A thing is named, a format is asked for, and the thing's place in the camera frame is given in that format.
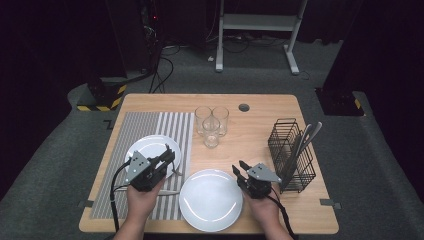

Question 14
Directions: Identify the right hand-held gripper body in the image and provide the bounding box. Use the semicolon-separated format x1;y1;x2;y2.
237;162;283;200

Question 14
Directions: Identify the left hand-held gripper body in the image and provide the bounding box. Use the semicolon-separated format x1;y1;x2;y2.
124;150;167;193

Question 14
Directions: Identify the white round plate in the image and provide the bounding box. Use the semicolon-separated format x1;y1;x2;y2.
124;134;183;179
178;168;244;233

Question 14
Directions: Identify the black wire cutlery rack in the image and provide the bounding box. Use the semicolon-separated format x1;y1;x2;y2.
267;117;317;194

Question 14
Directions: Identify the clear drinking glass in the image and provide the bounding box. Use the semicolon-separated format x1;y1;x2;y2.
194;106;213;136
202;117;221;149
211;106;230;138

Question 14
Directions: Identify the person's right hand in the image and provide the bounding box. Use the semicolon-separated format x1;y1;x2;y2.
245;192;284;234

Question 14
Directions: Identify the person's left hand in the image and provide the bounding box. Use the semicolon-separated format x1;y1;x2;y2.
126;178;166;226

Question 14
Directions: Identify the grey striped placemat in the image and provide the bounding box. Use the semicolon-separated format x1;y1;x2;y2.
89;111;195;221

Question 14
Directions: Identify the silver cutlery piece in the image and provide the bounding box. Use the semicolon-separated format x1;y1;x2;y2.
281;123;314;188
294;121;323;158

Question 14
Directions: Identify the yellow black striped base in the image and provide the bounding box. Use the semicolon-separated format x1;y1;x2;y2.
76;78;128;113

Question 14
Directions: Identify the black stand base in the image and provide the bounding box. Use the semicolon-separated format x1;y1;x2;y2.
314;87;365;117

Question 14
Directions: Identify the dark equipment rack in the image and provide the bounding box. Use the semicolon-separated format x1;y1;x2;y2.
104;0;164;73

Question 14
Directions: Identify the white metal stand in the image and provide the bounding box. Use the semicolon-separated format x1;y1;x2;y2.
214;0;309;76

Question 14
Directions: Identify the left hand-held gripper cable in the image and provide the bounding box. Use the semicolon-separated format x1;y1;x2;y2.
109;159;133;234

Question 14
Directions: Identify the hand-held gripper cable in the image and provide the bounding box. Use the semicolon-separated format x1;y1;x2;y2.
109;159;133;234
269;194;298;240

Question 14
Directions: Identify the right hand-held gripper cable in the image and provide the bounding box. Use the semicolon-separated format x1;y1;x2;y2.
269;194;298;240

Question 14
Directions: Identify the black cable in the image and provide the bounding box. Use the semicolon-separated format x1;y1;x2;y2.
148;55;175;94

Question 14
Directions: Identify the bundle of dark cables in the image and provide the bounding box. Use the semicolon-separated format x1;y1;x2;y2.
205;32;288;54

